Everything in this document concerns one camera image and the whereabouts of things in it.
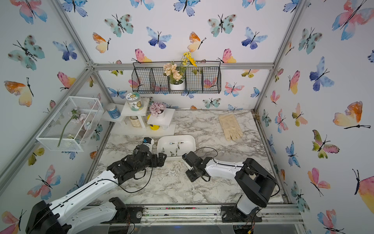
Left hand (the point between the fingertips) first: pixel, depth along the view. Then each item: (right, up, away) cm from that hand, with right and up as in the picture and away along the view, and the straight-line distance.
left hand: (161, 154), depth 80 cm
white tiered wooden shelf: (-18, +18, +21) cm, 33 cm away
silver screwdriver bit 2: (+3, -2, +15) cm, 16 cm away
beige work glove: (+46, +14, +28) cm, 55 cm away
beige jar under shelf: (-23, +18, +24) cm, 38 cm away
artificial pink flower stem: (-42, +21, -6) cm, 47 cm away
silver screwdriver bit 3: (-2, 0, +17) cm, 18 cm away
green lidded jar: (-16, +30, +4) cm, 34 cm away
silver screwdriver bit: (+6, -1, +17) cm, 18 cm away
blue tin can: (-31, +25, +10) cm, 41 cm away
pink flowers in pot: (-4, +25, +6) cm, 26 cm away
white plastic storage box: (+5, +2, +19) cm, 19 cm away
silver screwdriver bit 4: (+9, +4, +21) cm, 23 cm away
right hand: (+17, -12, +7) cm, 21 cm away
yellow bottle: (-10, +14, +23) cm, 29 cm away
